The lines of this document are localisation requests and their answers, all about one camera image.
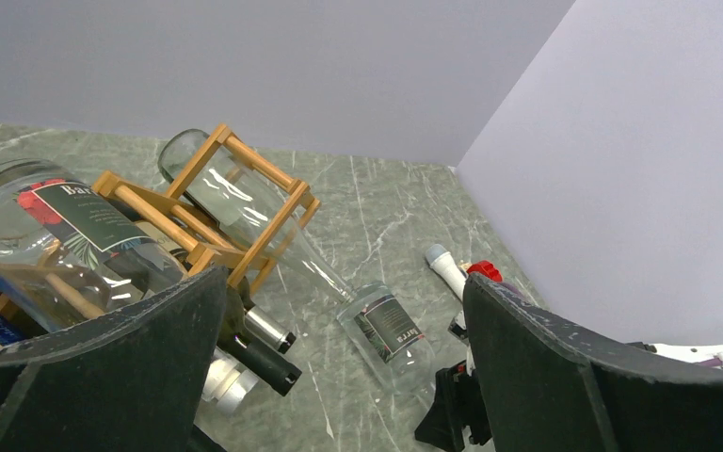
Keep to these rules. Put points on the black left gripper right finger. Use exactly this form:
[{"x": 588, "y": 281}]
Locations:
[{"x": 550, "y": 384}]

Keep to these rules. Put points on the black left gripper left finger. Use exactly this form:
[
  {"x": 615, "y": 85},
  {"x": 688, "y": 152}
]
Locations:
[{"x": 130, "y": 380}]

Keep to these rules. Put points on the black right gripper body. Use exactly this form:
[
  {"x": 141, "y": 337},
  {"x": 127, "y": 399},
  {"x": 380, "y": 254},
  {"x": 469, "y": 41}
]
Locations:
[{"x": 457, "y": 415}]

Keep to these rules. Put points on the dark green wine bottle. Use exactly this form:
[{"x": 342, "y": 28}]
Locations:
[{"x": 256, "y": 355}]

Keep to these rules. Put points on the green wine bottle gold neck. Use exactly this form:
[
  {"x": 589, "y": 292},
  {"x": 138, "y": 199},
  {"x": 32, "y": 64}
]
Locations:
[{"x": 257, "y": 320}]

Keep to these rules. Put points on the small clear bottle silver cap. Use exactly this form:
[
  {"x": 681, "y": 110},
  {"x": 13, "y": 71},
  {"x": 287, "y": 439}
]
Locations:
[{"x": 67, "y": 255}]

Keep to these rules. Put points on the clear glass bottle top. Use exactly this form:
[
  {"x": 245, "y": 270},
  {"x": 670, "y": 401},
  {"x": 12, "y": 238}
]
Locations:
[{"x": 244, "y": 205}]

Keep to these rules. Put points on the wooden wine rack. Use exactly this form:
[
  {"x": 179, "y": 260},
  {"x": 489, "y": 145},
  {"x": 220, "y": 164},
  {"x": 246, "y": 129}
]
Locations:
[{"x": 195, "y": 230}]

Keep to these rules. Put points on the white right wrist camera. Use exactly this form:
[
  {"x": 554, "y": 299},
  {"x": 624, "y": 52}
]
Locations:
[{"x": 457, "y": 327}]

